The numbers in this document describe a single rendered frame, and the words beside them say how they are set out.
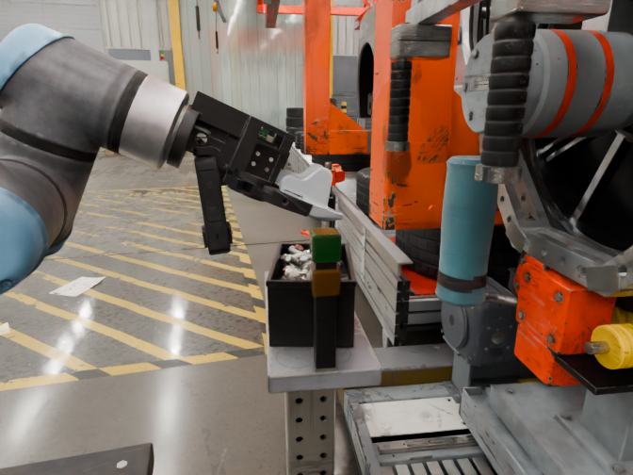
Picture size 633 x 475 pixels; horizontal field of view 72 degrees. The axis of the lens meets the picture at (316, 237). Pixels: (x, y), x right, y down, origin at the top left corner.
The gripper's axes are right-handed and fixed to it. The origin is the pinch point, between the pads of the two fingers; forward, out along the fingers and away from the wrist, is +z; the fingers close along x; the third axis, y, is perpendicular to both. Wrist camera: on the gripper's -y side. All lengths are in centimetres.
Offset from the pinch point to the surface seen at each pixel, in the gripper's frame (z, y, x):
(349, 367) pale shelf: 13.9, -19.9, 3.5
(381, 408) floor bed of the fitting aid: 48, -45, 38
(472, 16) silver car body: 60, 83, 126
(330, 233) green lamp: 2.0, -2.3, 3.3
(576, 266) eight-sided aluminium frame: 36.4, 7.6, -1.3
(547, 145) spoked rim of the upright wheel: 41, 26, 23
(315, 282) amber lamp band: 2.8, -9.2, 2.7
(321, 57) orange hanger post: 29, 63, 242
